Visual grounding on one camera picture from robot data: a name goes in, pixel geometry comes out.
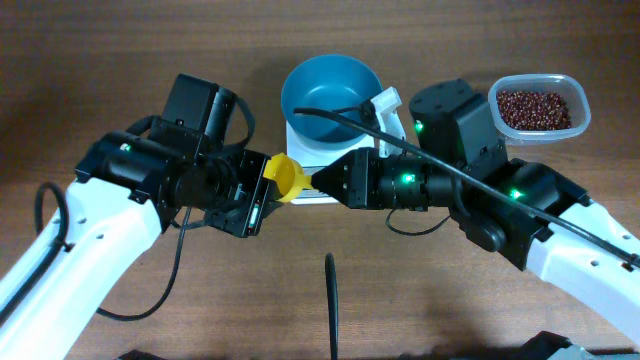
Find black overhead stand cable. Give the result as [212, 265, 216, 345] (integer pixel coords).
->
[323, 252, 340, 360]

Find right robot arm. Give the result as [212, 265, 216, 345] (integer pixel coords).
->
[312, 79, 639, 340]

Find white digital kitchen scale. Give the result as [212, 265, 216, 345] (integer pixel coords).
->
[286, 112, 406, 205]

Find clear plastic food container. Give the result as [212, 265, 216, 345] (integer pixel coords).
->
[488, 74, 591, 146]

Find blue-grey plastic bowl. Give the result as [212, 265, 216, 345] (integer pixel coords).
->
[281, 54, 383, 144]

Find yellow plastic scoop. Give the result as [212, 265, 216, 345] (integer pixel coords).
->
[263, 153, 313, 203]

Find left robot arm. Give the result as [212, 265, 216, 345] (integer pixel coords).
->
[1, 74, 273, 359]

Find red adzuki beans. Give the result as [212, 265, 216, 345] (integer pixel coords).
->
[496, 91, 572, 131]

